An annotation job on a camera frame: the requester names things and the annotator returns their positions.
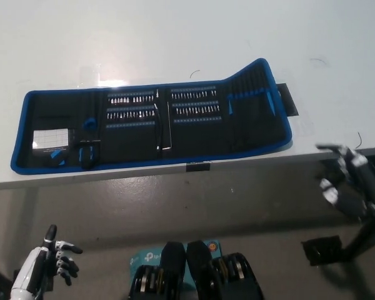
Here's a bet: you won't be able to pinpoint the black tape patch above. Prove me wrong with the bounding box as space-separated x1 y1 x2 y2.
276 83 299 118

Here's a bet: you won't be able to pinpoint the silver L-shaped metal tool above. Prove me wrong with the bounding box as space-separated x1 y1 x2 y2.
161 101 173 151

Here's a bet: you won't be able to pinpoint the white grid card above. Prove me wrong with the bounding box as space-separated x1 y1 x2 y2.
32 127 71 149

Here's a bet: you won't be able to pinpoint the black metal table leg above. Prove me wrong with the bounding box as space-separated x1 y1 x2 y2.
301 212 375 267

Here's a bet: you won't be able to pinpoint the black toolkit case blue trim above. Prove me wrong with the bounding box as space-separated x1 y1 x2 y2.
9 57 293 172

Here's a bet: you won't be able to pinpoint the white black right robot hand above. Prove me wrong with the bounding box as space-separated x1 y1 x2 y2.
315 142 374 220

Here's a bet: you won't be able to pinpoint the black tweezers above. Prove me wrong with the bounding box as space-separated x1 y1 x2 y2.
153 104 163 154

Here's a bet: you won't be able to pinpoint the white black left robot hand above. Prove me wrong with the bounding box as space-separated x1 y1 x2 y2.
11 224 83 300

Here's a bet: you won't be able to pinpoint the silver screwdriver bit row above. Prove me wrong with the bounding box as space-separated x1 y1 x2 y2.
108 96 155 104
171 105 221 114
106 111 156 120
171 89 217 99

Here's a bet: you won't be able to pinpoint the small black tape strip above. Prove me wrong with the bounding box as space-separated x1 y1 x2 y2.
186 162 211 173

